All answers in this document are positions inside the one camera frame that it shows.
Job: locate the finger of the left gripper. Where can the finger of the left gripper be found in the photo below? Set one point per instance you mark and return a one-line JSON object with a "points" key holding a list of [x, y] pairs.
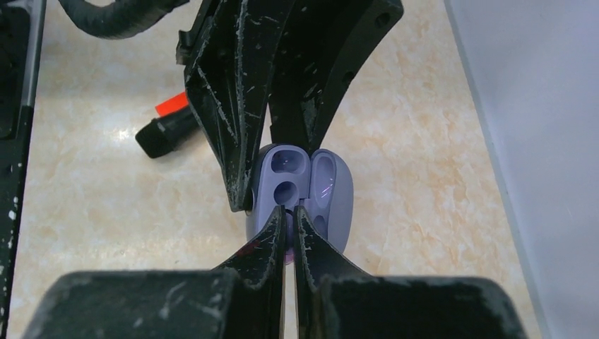
{"points": [[229, 59], [322, 48]]}

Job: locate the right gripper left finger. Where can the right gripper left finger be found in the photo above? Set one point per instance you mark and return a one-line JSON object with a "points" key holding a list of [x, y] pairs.
{"points": [[243, 297]]}

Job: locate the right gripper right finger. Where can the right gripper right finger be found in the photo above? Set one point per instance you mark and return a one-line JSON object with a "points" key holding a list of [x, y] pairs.
{"points": [[336, 299]]}

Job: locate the grey oval pebble case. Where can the grey oval pebble case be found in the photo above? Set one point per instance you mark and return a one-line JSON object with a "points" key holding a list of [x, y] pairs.
{"points": [[285, 175]]}

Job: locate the purple translucent earbud tips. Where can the purple translucent earbud tips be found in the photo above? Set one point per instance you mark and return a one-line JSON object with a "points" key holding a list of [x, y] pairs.
{"points": [[289, 256]]}

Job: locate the black cylinder orange ends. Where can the black cylinder orange ends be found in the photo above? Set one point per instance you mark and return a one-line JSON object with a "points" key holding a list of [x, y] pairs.
{"points": [[174, 125]]}

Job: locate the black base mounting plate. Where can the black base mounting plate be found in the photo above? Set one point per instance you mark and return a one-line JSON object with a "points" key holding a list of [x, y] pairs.
{"points": [[22, 26]]}

